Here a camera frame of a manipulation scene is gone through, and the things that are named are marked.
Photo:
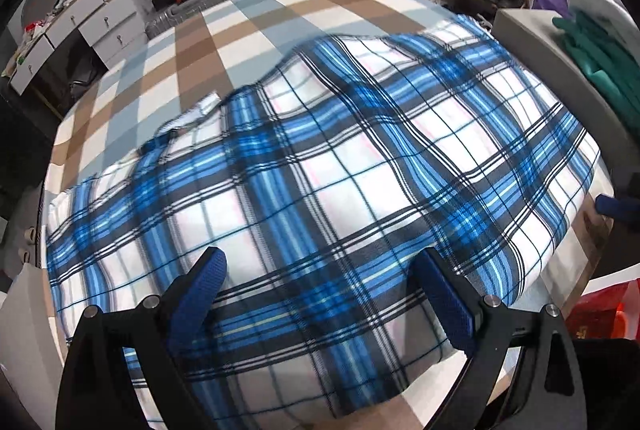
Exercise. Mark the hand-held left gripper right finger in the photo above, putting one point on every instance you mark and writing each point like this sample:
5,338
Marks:
445,305

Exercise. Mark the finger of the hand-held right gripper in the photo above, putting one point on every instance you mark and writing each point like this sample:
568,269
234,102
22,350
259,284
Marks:
612,206

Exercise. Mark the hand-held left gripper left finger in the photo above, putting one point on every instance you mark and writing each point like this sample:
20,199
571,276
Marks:
197,295

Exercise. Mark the blue plaid shirt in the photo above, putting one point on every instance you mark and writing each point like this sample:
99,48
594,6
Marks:
325,170

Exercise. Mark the red plastic bag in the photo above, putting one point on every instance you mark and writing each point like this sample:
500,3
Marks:
605,310

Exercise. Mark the green cloth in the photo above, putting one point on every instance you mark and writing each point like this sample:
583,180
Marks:
600,60

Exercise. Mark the checkered bed sheet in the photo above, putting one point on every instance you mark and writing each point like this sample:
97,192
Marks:
225,20

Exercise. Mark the silver suitcase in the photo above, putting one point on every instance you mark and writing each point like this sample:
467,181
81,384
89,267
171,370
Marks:
165,20

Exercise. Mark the white dresser with drawers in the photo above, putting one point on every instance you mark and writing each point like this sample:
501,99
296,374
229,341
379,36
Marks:
107,22

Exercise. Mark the pile of packets and bags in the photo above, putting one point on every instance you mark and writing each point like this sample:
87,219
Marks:
37,32

